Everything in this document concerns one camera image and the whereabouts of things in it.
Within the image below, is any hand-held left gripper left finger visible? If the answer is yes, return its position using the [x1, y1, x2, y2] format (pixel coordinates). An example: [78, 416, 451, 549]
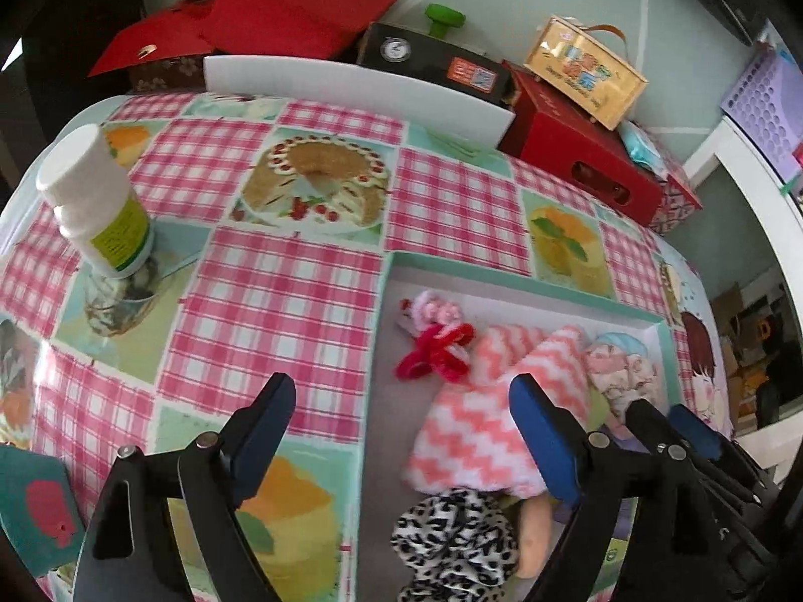
[71, 372, 297, 602]

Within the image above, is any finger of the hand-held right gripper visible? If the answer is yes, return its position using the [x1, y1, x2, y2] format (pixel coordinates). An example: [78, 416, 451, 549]
[666, 403, 785, 496]
[626, 397, 769, 509]

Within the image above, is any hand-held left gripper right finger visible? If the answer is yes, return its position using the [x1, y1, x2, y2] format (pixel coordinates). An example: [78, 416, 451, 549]
[508, 373, 719, 602]

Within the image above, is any pink floral cloth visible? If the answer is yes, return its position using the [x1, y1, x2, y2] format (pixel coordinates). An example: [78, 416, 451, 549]
[585, 348, 661, 421]

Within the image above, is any pink white zigzag towel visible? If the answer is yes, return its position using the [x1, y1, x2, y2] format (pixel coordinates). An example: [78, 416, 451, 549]
[401, 325, 594, 503]

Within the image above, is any peach soft cloth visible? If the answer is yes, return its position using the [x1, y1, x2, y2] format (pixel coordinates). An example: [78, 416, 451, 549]
[515, 494, 558, 579]

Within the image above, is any red hair tie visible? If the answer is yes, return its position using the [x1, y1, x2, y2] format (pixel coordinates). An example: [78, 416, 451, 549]
[394, 323, 478, 382]

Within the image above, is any white tray with teal rim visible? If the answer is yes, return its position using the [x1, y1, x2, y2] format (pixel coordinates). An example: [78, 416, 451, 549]
[360, 251, 682, 602]

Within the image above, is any leopard print scrunchie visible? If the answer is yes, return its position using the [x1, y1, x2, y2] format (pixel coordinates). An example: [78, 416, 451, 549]
[390, 486, 521, 602]

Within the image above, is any brown cardboard box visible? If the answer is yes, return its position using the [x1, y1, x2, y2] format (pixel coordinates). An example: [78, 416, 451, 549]
[712, 282, 754, 340]

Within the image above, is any red patterned box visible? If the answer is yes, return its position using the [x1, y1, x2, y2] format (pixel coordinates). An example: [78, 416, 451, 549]
[649, 169, 704, 236]

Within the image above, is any teal embossed plastic box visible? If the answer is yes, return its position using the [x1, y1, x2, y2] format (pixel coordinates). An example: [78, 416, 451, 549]
[0, 445, 85, 578]

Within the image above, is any white shelf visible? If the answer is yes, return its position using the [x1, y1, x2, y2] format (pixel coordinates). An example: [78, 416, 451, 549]
[681, 116, 803, 484]

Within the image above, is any blue wipes packet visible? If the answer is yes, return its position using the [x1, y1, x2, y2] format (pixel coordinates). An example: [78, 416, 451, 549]
[618, 120, 669, 173]

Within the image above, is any red carton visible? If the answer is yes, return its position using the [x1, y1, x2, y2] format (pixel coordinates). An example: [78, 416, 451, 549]
[498, 61, 666, 227]

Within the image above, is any white plastic bottle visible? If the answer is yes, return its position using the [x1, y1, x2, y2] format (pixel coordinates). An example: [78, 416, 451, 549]
[34, 124, 156, 278]

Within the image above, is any purple perforated basket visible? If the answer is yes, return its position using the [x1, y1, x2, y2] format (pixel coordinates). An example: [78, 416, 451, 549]
[720, 47, 803, 170]

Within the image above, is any white plastic board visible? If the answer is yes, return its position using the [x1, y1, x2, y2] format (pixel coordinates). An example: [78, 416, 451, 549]
[204, 55, 516, 150]

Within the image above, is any dark floral box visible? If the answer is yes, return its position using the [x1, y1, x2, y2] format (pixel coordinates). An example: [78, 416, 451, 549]
[128, 53, 208, 94]

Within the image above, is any black box with labels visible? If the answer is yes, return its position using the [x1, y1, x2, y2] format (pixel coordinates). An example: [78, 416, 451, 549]
[357, 22, 518, 107]

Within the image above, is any flat red gift box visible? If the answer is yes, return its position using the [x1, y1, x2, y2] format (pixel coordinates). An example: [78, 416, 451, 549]
[88, 9, 220, 77]

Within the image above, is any green knob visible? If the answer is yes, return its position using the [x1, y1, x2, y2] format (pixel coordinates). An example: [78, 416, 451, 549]
[425, 4, 468, 39]

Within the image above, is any large red folded box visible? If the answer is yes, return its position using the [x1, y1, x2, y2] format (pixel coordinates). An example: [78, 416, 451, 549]
[185, 0, 399, 65]

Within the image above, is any yellow gift box with handle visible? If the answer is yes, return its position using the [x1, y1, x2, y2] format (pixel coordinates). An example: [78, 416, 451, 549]
[523, 14, 648, 131]

